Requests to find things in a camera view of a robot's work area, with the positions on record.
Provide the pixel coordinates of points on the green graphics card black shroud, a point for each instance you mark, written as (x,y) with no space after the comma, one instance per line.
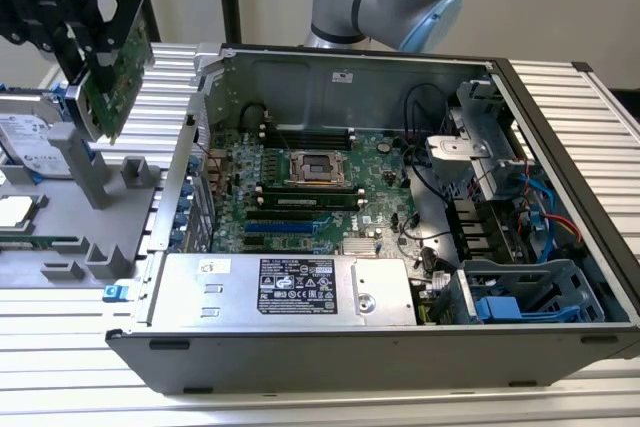
(125,82)

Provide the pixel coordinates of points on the hard disk in blue carrier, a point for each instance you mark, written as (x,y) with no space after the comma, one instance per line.
(30,142)

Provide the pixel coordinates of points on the grey parts rack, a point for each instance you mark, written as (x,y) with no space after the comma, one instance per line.
(65,219)

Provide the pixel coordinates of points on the silver CPU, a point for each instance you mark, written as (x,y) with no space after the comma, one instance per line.
(15,212)

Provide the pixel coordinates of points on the CPU socket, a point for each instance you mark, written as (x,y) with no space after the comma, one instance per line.
(295,172)

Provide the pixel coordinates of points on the blue plastic clip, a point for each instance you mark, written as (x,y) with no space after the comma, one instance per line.
(114,293)

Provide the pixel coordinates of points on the black expansion slot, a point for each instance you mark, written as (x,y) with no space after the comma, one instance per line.
(280,216)

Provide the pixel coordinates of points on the green RAM stick white label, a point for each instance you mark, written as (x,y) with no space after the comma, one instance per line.
(300,202)

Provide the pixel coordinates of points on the blue expansion slot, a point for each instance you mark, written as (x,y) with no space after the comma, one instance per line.
(280,229)

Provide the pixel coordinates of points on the silver power supply unit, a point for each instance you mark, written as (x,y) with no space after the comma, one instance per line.
(175,307)

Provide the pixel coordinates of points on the coin cell battery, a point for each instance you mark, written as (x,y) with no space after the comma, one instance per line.
(383,147)

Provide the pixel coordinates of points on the green motherboard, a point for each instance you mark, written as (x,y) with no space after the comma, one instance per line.
(380,187)

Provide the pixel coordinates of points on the silver chipset heat sink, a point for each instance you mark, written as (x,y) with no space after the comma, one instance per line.
(359,246)

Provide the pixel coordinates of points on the silver metal drive cage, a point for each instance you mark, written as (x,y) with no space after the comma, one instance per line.
(452,152)

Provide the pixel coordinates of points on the black open PC case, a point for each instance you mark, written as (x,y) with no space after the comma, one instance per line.
(350,362)

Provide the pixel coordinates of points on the grey plastic disk bay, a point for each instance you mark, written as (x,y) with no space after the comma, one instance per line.
(520,272)

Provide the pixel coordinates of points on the black fan duct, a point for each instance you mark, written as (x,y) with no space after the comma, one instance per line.
(470,227)

